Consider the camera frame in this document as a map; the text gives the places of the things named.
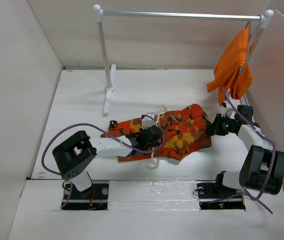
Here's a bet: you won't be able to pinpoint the orange camouflage trousers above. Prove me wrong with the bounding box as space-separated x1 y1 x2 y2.
108 103 212 162

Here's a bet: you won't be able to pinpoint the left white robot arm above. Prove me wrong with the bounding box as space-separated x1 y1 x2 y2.
52 125 163 198

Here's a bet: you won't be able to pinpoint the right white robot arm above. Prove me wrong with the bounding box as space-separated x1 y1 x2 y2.
206 105 284 197

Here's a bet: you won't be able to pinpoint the orange cloth on hanger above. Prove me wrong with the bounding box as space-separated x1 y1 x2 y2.
207 28 253 105

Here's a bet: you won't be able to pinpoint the grey hanger holding cloth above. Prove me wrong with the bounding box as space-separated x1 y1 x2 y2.
239 21 264 75

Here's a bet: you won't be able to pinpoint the white foam block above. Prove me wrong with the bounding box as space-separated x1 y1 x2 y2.
108 179 200 212

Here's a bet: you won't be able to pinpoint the white metal clothes rack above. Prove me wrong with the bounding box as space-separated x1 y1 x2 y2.
93 4 274 116

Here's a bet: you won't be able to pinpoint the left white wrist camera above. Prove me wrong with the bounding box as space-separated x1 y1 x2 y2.
141 112 157 130

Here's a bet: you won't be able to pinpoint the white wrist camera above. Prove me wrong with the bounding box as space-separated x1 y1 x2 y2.
141 112 157 130
221 101 234 118

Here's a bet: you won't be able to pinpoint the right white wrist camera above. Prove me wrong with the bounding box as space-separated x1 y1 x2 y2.
221 101 234 118

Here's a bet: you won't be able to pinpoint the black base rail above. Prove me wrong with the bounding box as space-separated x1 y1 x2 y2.
61 180 246 211

